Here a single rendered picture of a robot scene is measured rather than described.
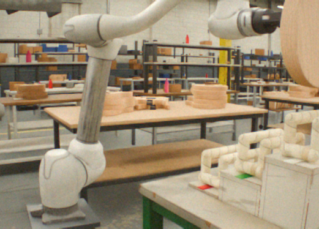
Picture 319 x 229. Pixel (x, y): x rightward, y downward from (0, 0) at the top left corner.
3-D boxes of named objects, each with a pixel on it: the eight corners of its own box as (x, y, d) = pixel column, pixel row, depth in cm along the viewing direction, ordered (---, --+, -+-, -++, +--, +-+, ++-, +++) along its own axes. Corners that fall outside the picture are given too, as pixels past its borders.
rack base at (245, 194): (259, 218, 85) (262, 185, 84) (217, 199, 99) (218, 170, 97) (313, 194, 100) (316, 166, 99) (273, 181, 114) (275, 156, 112)
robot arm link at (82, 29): (97, 8, 118) (114, 13, 130) (56, 12, 124) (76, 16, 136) (96, 44, 119) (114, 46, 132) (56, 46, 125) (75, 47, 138)
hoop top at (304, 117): (291, 127, 79) (292, 114, 79) (281, 125, 82) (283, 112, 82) (330, 120, 90) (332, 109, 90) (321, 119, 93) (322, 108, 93)
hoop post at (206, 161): (204, 183, 109) (206, 156, 108) (198, 181, 112) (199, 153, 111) (212, 182, 111) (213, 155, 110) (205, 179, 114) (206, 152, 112)
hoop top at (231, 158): (222, 167, 101) (223, 157, 101) (216, 165, 104) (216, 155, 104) (265, 157, 112) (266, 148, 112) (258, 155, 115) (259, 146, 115)
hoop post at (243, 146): (242, 172, 95) (243, 141, 93) (234, 170, 97) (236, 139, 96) (249, 171, 97) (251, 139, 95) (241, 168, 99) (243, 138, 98)
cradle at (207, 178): (219, 190, 102) (220, 180, 101) (195, 180, 111) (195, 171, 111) (226, 188, 104) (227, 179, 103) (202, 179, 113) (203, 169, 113)
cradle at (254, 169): (261, 179, 87) (261, 168, 87) (231, 169, 97) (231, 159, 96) (268, 177, 89) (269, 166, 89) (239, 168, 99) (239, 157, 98)
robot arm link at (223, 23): (234, 38, 100) (234, -4, 98) (202, 39, 113) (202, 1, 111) (258, 40, 106) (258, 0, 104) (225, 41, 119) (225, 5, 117)
